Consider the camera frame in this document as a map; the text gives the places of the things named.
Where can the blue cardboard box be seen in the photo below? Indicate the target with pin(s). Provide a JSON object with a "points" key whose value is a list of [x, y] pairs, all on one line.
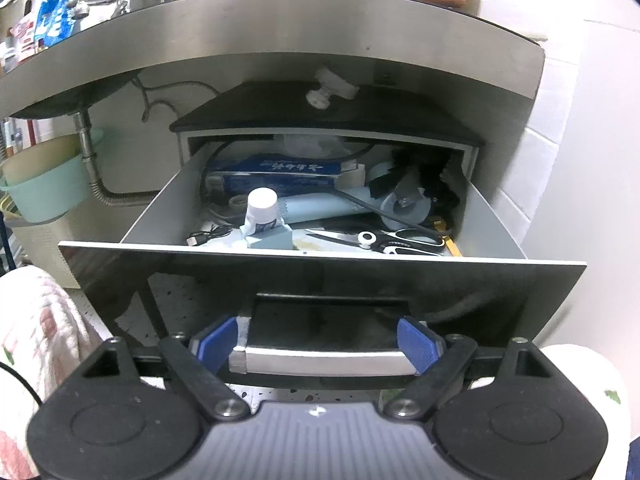
{"points": [[280, 180]]}

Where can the white capped bottle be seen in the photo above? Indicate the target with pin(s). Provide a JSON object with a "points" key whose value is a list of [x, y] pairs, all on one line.
{"points": [[261, 205]]}

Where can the beige plastic basin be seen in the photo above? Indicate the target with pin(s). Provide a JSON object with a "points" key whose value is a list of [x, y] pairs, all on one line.
{"points": [[35, 157]]}

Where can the black drawer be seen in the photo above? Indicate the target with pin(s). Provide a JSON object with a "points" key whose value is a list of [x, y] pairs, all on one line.
{"points": [[350, 280]]}

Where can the black white scissors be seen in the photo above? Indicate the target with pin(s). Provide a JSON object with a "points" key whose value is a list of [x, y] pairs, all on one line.
{"points": [[395, 246]]}

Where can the green plastic basin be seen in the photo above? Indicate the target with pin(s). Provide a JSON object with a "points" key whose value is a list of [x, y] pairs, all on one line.
{"points": [[45, 195]]}

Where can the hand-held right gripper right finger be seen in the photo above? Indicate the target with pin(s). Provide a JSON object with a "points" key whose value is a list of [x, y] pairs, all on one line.
{"points": [[417, 345]]}

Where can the blue packet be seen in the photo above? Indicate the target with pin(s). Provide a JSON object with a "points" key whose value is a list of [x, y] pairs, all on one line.
{"points": [[55, 15]]}

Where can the black fluffy brush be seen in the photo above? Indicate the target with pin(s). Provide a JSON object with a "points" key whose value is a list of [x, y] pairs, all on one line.
{"points": [[430, 170]]}

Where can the white laundry basket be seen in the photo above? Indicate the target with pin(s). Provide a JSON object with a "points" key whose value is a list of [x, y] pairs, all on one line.
{"points": [[45, 250]]}

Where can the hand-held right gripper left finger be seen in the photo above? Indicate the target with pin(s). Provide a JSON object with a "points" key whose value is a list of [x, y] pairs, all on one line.
{"points": [[217, 342]]}

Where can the yellow tool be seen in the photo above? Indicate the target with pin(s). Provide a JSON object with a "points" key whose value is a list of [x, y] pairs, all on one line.
{"points": [[452, 247]]}

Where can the black counter with steel edge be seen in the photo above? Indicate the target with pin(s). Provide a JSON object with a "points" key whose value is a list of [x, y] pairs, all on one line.
{"points": [[250, 25]]}

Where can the clear plastic bag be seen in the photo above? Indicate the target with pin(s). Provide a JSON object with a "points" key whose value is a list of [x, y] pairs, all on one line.
{"points": [[320, 147]]}

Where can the light blue small box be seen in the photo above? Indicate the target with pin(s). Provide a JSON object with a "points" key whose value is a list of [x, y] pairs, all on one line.
{"points": [[272, 240]]}

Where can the light blue hair dryer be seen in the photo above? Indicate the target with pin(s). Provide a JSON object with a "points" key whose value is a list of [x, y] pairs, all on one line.
{"points": [[320, 205]]}

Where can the metal cup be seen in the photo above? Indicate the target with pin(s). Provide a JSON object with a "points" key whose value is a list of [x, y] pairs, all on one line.
{"points": [[145, 1]]}

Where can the chrome faucet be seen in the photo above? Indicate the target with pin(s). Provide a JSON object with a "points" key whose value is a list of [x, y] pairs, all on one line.
{"points": [[95, 5]]}

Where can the white pink towel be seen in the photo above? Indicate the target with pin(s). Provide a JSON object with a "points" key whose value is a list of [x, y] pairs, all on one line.
{"points": [[40, 320]]}

